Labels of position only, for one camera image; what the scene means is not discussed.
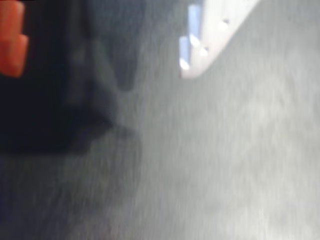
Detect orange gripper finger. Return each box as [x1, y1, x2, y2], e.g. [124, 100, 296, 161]
[0, 1, 29, 78]

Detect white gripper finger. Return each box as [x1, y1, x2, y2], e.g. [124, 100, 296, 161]
[178, 0, 262, 80]

